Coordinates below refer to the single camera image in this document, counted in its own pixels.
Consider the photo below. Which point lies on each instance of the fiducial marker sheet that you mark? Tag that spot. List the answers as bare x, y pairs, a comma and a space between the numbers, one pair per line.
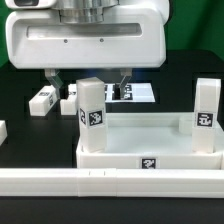
134, 92

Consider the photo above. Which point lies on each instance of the white desk top panel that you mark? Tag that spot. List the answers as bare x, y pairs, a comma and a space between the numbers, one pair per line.
152, 141

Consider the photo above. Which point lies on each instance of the white block left edge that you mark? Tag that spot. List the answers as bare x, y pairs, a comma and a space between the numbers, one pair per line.
3, 131

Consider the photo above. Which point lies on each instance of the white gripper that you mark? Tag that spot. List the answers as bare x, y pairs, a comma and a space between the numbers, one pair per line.
64, 34

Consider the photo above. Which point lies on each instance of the long white front barrier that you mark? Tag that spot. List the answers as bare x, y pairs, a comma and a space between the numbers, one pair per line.
111, 182

